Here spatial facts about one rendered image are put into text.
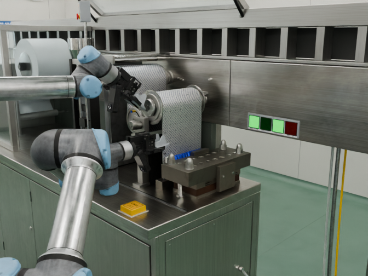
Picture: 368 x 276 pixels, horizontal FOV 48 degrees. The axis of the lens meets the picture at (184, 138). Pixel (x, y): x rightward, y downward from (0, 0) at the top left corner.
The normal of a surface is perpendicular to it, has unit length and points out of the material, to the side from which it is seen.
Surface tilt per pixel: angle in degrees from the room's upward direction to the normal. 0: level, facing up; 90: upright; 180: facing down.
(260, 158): 90
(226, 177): 90
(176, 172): 90
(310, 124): 90
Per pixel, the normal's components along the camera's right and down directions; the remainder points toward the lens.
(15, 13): 0.70, 0.18
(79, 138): -0.07, -0.63
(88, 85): 0.48, 0.22
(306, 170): -0.72, 0.17
